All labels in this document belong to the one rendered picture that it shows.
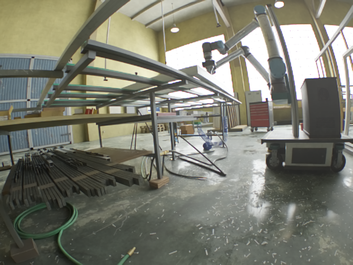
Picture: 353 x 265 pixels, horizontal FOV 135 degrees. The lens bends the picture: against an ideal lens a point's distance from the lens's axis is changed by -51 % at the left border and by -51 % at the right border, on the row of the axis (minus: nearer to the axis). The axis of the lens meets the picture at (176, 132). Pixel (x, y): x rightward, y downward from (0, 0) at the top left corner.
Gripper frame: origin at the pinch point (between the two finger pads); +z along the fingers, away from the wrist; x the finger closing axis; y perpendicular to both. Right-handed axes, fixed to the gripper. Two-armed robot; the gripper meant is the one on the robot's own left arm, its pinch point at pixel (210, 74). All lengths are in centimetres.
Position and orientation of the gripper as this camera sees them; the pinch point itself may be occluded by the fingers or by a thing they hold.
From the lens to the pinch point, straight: 146.7
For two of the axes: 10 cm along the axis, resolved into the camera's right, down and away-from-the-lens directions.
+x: 8.5, -0.3, -5.3
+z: 0.8, 9.9, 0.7
